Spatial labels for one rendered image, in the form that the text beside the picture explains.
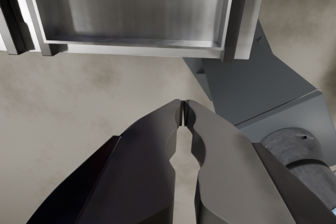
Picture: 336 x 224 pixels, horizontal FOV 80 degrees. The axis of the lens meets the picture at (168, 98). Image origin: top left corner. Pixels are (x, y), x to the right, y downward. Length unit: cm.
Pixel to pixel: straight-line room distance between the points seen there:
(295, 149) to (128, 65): 104
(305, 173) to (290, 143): 8
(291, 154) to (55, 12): 53
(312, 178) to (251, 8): 34
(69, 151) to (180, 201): 113
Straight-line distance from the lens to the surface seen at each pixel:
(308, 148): 57
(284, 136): 56
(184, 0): 32
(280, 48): 138
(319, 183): 50
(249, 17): 34
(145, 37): 33
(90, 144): 181
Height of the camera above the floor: 120
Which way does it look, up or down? 60 degrees down
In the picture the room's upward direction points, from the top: 174 degrees counter-clockwise
